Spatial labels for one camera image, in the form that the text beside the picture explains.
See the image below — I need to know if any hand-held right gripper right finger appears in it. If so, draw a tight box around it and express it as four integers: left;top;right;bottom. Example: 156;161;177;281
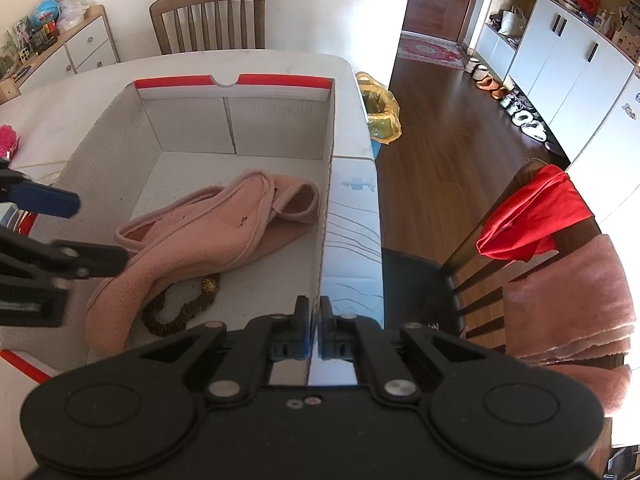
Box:
318;295;495;406

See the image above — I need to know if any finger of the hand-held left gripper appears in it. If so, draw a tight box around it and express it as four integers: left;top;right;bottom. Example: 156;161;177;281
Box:
0;227;130;291
0;157;82;219

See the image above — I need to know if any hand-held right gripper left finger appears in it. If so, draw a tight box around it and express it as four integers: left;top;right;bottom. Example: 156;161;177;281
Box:
127;295;318;406

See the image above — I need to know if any pink plush ball red tag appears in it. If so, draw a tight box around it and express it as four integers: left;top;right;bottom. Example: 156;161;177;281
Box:
0;125;22;161

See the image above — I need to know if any pink fleece cloth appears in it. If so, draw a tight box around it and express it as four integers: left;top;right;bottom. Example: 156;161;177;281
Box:
84;169;321;358

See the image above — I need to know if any white cardboard box red trim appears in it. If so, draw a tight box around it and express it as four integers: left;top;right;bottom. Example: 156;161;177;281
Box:
0;74;336;466

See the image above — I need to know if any dark wooden chair black seat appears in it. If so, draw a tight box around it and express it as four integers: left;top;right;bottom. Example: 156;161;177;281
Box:
382;157;608;356

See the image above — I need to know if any white printed table mat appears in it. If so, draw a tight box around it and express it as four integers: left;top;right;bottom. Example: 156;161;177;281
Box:
309;155;386;386

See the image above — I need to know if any group of small colourful items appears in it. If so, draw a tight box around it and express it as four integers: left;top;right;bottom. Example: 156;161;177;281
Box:
0;15;61;81

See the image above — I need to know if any white sideboard wooden top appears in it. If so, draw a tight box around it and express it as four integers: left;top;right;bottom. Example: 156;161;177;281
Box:
0;5;121;106

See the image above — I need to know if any clear plastic bag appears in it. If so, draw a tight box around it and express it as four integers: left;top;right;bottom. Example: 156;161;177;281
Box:
56;0;91;31

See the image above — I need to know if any blue globe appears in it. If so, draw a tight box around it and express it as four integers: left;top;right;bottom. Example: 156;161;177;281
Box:
30;0;60;28

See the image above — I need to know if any yellow plastic bag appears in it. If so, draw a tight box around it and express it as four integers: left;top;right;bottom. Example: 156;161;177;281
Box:
355;71;402;145

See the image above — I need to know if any red cloth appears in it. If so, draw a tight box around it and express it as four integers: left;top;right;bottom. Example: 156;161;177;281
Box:
475;165;596;263

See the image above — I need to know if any pink fringed scarf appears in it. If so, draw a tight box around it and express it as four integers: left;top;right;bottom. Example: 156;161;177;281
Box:
502;234;638;416

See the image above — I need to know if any row of slippers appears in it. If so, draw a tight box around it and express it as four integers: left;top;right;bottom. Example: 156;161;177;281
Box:
464;57;551;143

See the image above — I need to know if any red patterned rug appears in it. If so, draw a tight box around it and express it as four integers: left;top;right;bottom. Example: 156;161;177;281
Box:
397;32;471;72

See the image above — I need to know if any white tall cabinet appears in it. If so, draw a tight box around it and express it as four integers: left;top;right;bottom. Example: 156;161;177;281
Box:
472;0;640;131

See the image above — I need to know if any white tote bag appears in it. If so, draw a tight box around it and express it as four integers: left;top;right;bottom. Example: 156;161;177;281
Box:
499;6;527;37

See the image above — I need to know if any brown bead bracelet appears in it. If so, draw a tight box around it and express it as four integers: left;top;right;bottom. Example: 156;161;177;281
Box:
141;274;221;338

